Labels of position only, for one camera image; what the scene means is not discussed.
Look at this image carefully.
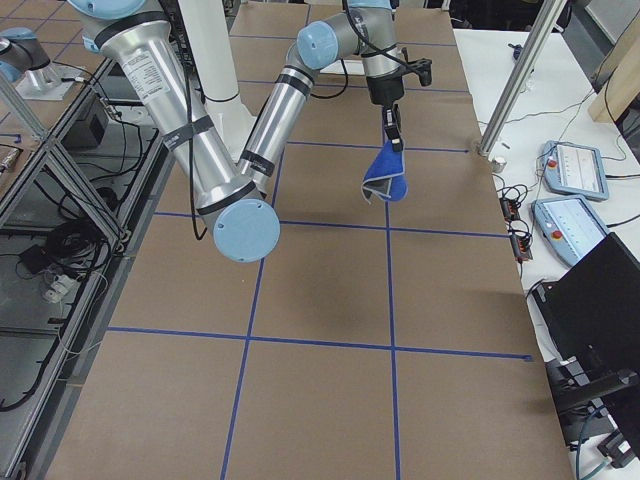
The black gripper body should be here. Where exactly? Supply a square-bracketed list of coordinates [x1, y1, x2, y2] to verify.
[368, 75, 404, 106]

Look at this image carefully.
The blue microfibre towel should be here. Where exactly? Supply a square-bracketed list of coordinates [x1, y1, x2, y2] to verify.
[361, 140, 408, 204]

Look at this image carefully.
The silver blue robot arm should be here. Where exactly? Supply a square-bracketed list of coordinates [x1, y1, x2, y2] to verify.
[74, 1, 408, 263]

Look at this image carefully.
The small silver metal cup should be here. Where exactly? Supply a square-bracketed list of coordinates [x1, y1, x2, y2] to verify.
[490, 156, 507, 174]

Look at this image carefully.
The black orange adapter far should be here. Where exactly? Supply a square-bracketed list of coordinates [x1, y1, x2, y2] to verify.
[499, 198, 521, 222]

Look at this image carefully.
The black orange adapter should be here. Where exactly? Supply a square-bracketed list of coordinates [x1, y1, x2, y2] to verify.
[499, 198, 521, 222]
[509, 235, 533, 263]

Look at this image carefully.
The black orange adapter near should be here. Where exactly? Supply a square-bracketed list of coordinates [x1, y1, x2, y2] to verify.
[509, 235, 533, 263]

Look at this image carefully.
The far blue teach pendant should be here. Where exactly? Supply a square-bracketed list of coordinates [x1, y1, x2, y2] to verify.
[540, 140, 609, 201]

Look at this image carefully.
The blue teach pendant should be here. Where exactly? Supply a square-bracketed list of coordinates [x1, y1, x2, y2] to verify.
[531, 194, 610, 267]
[540, 140, 609, 201]

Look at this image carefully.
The near blue teach pendant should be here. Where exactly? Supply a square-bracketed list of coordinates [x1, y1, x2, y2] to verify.
[531, 194, 610, 267]

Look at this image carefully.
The black laptop computer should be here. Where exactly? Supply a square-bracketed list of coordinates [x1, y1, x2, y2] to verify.
[533, 233, 639, 372]

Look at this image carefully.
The black monitor stand base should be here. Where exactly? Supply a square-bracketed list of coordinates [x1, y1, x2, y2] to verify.
[545, 359, 639, 454]

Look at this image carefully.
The aluminium frame post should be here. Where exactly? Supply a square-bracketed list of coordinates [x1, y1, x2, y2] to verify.
[478, 0, 567, 158]

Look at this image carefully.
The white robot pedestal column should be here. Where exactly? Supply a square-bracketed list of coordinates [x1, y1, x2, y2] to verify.
[178, 0, 256, 161]

